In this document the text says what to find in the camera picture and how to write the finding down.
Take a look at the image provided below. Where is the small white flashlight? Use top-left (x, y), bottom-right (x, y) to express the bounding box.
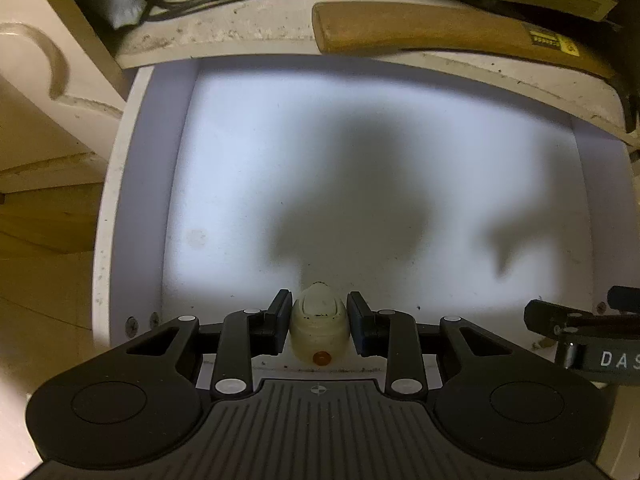
top-left (289, 282), bottom-right (350, 367)

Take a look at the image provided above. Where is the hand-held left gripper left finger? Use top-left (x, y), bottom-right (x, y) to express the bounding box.
top-left (125, 288), bottom-right (294, 401)

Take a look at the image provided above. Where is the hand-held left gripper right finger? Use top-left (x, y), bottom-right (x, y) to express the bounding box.
top-left (346, 290), bottom-right (517, 402)

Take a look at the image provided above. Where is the white drawer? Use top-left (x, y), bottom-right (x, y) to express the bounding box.
top-left (0, 0), bottom-right (640, 196)
top-left (91, 54), bottom-right (640, 392)

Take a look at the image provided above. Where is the white open drawer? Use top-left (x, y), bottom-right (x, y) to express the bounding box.
top-left (0, 0), bottom-right (640, 196)

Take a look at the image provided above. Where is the wooden handle hammer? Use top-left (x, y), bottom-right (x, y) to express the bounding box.
top-left (311, 1), bottom-right (640, 134)

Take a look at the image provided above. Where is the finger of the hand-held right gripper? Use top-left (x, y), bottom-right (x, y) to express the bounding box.
top-left (523, 299), bottom-right (640, 335)
top-left (609, 285), bottom-right (640, 312)

